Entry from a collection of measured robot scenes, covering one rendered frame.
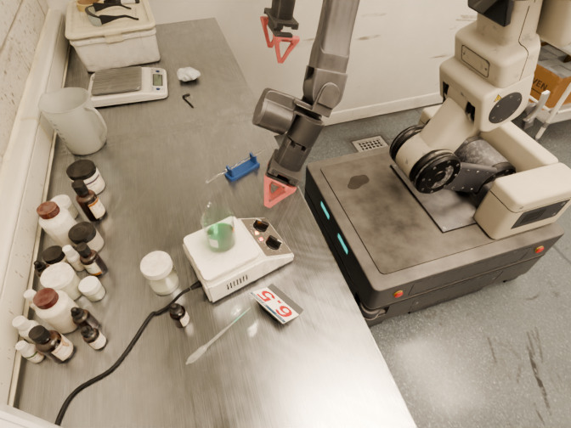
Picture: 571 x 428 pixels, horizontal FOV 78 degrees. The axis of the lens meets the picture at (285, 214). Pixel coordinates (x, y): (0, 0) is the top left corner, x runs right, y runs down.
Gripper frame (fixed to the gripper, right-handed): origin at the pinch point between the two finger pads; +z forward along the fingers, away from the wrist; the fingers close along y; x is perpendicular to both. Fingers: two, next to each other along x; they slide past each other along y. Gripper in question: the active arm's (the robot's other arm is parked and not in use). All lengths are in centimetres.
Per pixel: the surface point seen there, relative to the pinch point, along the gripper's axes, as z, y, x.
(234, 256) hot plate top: 8.6, 11.5, -2.5
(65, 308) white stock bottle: 25.6, 22.2, -26.7
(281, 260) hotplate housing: 8.6, 6.7, 7.4
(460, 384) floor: 50, -20, 98
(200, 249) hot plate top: 11.1, 10.2, -9.1
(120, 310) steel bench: 27.9, 16.8, -18.8
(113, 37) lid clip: 3, -71, -68
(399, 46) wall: -39, -173, 49
